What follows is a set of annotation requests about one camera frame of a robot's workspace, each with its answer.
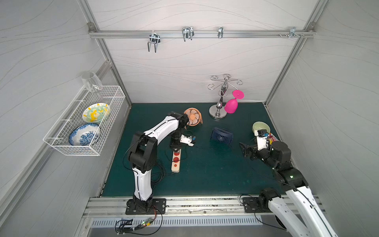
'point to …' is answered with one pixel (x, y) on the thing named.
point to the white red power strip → (176, 160)
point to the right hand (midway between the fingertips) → (249, 140)
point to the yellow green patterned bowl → (96, 112)
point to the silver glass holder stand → (218, 111)
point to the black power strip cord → (158, 173)
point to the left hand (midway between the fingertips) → (175, 145)
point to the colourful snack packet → (272, 138)
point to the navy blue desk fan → (222, 135)
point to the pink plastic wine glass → (231, 105)
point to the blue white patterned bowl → (82, 134)
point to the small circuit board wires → (146, 227)
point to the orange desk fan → (195, 116)
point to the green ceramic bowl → (260, 125)
